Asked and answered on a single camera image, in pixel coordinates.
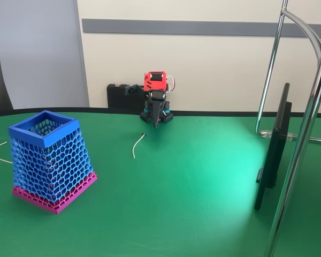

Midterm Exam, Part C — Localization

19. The white curved cable piece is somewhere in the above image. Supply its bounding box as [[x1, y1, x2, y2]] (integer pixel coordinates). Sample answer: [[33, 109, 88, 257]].
[[132, 132, 147, 160]]

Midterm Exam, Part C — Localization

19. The blue and magenta mesh basket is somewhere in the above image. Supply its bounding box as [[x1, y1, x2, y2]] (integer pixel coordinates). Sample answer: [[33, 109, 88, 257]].
[[8, 110, 99, 215]]

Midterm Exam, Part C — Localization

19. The black plastic case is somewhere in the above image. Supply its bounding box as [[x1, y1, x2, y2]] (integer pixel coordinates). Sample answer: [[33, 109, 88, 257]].
[[107, 84, 146, 109]]

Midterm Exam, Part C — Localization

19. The clear plastic clip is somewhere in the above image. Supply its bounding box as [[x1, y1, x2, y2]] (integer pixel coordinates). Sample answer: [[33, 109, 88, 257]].
[[260, 129, 295, 141]]

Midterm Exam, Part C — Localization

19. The black flat monitor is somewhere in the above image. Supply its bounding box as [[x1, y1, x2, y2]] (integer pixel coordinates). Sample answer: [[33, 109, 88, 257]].
[[254, 82, 294, 211]]

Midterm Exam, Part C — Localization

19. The chrome tube stand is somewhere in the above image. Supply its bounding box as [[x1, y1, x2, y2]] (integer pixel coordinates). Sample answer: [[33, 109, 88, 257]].
[[255, 0, 321, 257]]

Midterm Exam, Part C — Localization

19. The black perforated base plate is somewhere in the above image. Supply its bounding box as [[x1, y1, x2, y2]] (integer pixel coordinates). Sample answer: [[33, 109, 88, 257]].
[[139, 109, 175, 125]]

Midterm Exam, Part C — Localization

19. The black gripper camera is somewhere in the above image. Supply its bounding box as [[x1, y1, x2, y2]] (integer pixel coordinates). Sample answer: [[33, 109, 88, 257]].
[[124, 84, 141, 96]]

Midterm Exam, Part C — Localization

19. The grey wall rail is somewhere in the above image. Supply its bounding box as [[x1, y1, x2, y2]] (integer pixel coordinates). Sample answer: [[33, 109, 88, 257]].
[[81, 18, 321, 38]]

